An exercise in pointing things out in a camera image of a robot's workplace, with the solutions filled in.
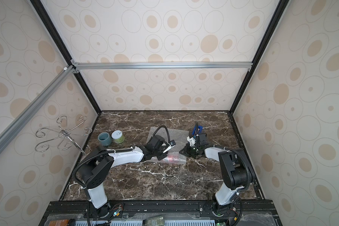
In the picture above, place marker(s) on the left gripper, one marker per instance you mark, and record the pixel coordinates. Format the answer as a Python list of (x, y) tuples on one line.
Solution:
[(165, 155)]

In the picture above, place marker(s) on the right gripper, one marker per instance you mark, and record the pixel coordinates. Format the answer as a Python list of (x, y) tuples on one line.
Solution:
[(187, 149)]

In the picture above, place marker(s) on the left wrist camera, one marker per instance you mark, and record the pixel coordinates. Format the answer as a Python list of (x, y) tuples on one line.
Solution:
[(169, 146)]

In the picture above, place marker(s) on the diagonal aluminium rail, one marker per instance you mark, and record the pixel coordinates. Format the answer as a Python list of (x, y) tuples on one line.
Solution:
[(16, 126)]

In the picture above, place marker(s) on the horizontal aluminium rail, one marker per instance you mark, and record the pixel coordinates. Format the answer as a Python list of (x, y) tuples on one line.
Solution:
[(166, 65)]

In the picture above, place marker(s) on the pink wine bottle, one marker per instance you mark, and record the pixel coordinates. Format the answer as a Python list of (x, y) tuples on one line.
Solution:
[(174, 159)]

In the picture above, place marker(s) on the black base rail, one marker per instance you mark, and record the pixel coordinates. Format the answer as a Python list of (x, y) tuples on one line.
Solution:
[(173, 213)]

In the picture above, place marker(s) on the bubble wrap sheet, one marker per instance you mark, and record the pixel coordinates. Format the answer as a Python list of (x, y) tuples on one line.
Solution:
[(180, 137)]

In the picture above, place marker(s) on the metal wire glass rack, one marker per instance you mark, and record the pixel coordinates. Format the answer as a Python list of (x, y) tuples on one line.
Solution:
[(63, 137)]

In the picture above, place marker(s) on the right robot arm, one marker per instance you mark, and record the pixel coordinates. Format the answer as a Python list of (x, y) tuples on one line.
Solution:
[(234, 165)]

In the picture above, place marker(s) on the green white tin can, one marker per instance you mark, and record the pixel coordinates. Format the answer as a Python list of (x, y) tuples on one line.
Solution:
[(118, 137)]

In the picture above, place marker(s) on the teal ceramic cup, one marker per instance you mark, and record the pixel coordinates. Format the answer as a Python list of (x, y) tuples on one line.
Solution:
[(105, 139)]

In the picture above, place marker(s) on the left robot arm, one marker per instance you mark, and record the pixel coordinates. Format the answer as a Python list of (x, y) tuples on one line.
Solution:
[(91, 173)]

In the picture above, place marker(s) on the circuit board with wires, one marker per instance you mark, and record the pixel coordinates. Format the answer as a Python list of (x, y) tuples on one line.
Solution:
[(116, 210)]

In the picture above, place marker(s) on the blue tape dispenser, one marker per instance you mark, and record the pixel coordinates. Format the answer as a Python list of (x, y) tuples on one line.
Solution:
[(197, 130)]

